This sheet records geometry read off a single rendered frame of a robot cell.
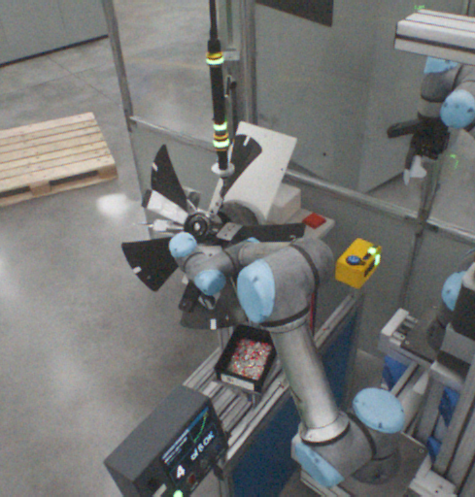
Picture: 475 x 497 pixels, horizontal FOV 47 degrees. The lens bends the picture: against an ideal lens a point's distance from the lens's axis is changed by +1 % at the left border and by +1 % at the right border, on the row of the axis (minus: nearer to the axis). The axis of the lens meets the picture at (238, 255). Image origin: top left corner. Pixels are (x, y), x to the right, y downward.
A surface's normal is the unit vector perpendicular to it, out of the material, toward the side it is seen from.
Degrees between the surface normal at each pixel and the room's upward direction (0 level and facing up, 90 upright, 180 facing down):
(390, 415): 7
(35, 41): 90
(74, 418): 0
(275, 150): 50
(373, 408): 7
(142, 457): 15
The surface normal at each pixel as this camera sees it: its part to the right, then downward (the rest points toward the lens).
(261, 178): -0.49, -0.07
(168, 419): -0.25, -0.83
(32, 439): -0.05, -0.76
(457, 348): -0.64, 0.52
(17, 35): 0.62, 0.49
